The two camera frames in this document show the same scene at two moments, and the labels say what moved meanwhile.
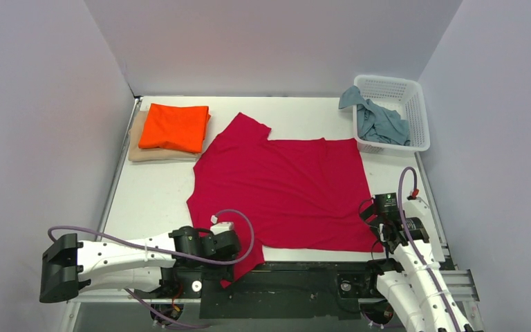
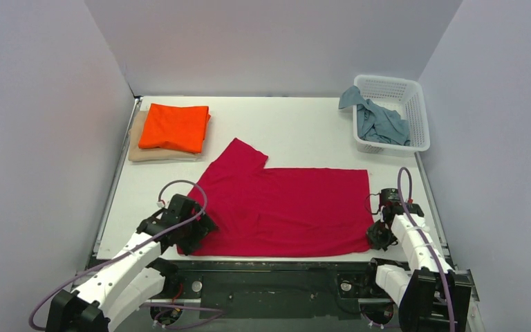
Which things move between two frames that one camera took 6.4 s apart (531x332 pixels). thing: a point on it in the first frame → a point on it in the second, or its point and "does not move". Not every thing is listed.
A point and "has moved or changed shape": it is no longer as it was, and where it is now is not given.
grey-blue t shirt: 375,122 does not move
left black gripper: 228,242 → 197,230
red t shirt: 305,194 has moved or changed shape
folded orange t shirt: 177,128 does not move
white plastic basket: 403,95 does not move
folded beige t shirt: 137,153 does not move
